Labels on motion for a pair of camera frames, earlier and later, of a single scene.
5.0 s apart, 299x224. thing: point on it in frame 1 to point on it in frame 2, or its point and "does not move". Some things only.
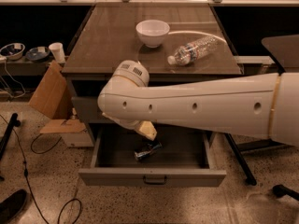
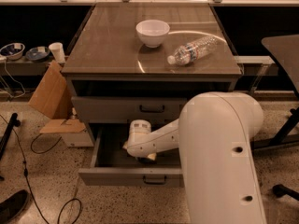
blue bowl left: [13, 51] does not move
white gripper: [127, 124] to [139, 147]
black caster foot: [280, 190] does not move
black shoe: [11, 206] does not move
